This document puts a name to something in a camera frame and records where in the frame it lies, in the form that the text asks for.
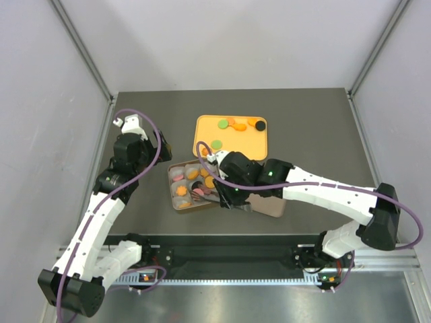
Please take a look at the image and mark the pink sandwich cookie bottom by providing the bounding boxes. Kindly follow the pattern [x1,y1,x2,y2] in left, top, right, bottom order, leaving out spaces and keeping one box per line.
[172,173,184,182]

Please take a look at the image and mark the pink sandwich cookie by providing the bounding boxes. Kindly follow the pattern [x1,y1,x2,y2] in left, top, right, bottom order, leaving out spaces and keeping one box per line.
[172,173,184,182]
[193,188,204,196]

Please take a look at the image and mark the pink sandwich cookie top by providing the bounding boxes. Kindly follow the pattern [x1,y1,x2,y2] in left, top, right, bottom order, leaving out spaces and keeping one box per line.
[193,188,204,196]

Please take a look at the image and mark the gold tin lid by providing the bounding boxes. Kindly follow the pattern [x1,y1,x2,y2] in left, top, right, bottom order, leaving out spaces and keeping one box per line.
[246,194,287,218]

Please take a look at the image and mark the green sandwich cookie bottom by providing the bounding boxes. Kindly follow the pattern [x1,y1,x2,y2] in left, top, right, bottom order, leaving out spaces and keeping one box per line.
[211,140,223,150]

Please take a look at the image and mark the green sandwich cookie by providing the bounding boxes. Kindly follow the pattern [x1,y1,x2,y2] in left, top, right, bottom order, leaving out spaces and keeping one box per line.
[211,140,223,150]
[218,119,229,129]

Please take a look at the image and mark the gold cookie tin box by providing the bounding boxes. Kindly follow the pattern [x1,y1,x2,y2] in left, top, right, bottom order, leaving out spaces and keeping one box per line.
[168,159,218,213]

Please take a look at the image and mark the orange swirl cookie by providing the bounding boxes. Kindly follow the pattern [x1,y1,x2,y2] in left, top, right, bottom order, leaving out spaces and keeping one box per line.
[175,185,188,196]

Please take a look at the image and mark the orange round biscuit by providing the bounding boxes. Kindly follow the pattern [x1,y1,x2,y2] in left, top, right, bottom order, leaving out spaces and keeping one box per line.
[178,203,192,209]

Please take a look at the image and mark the metal tongs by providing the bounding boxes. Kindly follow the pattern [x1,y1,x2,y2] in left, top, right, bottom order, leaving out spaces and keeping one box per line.
[191,186,253,212]

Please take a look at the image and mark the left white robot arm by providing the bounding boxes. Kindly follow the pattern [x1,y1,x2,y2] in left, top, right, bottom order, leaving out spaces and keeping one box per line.
[38,129,172,318]

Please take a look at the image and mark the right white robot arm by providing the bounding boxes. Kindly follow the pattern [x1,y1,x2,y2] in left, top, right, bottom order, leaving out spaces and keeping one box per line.
[209,151,400,266]

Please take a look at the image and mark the white paper cupcake liner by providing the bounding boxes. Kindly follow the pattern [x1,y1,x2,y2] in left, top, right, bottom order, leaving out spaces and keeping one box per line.
[185,163,201,174]
[171,182,188,197]
[169,166,185,182]
[172,196,193,211]

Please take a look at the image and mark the orange yellow tray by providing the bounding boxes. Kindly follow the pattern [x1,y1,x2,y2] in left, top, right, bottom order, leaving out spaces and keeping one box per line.
[192,115,268,161]

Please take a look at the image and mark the green sandwich cookie top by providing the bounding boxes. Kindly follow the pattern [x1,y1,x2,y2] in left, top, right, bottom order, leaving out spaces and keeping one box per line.
[218,119,229,129]

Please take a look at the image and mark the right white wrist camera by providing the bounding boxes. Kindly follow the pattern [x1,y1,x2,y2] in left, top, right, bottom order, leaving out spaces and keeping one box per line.
[206,150,230,165]

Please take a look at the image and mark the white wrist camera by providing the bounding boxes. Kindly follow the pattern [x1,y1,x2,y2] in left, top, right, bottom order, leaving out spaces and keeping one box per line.
[206,150,230,165]
[112,114,148,141]

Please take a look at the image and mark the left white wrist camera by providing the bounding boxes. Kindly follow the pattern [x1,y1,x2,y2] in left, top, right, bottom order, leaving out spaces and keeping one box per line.
[112,114,148,141]

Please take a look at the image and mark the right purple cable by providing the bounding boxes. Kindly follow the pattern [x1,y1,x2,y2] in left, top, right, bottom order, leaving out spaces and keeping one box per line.
[196,140,424,250]

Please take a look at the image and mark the purple cable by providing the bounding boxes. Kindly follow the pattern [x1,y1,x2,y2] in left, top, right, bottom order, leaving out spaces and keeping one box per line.
[55,109,169,323]
[196,140,424,250]

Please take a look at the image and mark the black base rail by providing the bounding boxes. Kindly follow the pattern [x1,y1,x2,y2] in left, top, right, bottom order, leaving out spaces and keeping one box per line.
[100,234,341,280]

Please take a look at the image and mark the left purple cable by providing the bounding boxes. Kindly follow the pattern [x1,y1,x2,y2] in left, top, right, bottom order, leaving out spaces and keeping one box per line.
[55,109,169,323]

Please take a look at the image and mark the aluminium frame rail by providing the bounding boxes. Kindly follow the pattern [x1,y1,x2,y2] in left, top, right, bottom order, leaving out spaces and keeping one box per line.
[48,0,114,102]

